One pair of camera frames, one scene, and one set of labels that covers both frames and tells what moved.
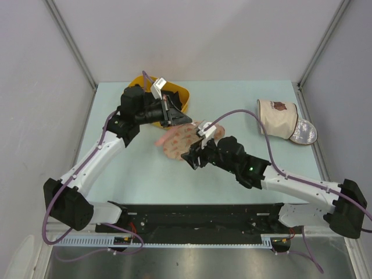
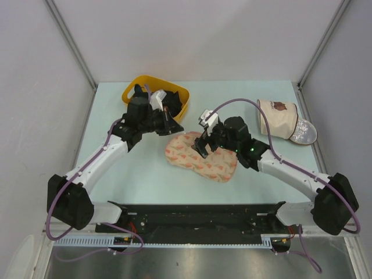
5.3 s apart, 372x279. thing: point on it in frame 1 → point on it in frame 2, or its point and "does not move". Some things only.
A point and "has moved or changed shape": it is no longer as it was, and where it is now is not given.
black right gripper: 192,156 → 201,143
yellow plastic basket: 145,81 does not move
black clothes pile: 174,97 does not move
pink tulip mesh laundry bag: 178,139 has moved or changed shape
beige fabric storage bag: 281,120 does not move
